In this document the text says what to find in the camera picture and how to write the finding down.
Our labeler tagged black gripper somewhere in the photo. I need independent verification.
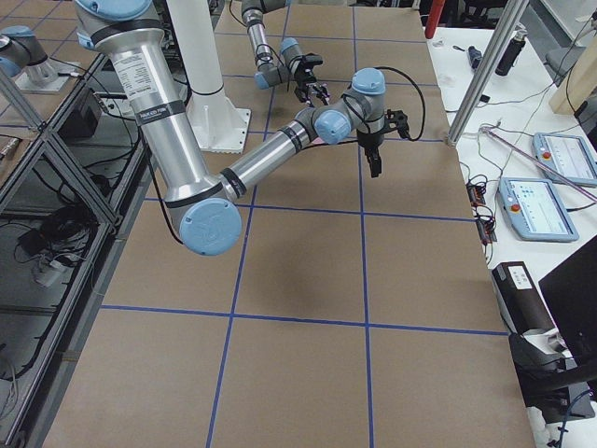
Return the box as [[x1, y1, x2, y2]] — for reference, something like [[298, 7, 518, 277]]
[[290, 53, 330, 106], [357, 109, 410, 178]]

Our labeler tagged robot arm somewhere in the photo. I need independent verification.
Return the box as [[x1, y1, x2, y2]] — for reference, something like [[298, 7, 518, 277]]
[[76, 1, 409, 256], [242, 0, 330, 107]]

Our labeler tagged red fire extinguisher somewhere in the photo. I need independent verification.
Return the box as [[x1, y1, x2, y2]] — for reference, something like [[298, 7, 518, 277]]
[[424, 0, 445, 39]]

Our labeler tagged near teach pendant tablet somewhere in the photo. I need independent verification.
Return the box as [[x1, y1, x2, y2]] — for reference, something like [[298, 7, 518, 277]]
[[498, 177, 579, 243]]

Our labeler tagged teach pendant tablet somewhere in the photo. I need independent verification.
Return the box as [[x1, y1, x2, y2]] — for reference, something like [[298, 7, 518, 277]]
[[498, 177, 579, 243], [533, 133, 596, 187]]

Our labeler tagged black water bottle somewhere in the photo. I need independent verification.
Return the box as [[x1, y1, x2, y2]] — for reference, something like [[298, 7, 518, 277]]
[[494, 29, 527, 77]]

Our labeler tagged far teach pendant tablet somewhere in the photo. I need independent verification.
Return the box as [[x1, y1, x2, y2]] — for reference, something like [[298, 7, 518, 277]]
[[533, 133, 596, 187]]

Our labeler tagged black box with label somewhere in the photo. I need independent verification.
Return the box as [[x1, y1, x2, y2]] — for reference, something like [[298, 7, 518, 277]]
[[492, 261, 557, 336]]

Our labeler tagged black monitor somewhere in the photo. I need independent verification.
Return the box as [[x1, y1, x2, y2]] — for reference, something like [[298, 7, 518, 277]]
[[539, 237, 596, 363]]

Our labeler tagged black office chair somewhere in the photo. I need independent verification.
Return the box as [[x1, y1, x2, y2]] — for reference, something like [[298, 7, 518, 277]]
[[508, 333, 596, 423]]

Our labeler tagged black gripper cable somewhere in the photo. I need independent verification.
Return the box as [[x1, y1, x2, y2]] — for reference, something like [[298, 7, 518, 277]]
[[340, 65, 427, 142]]

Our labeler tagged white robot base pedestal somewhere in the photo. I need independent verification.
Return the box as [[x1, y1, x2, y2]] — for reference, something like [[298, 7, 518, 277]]
[[167, 0, 251, 153]]

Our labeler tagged aluminium frame post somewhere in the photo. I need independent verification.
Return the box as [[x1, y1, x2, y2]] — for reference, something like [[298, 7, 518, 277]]
[[446, 0, 529, 147]]

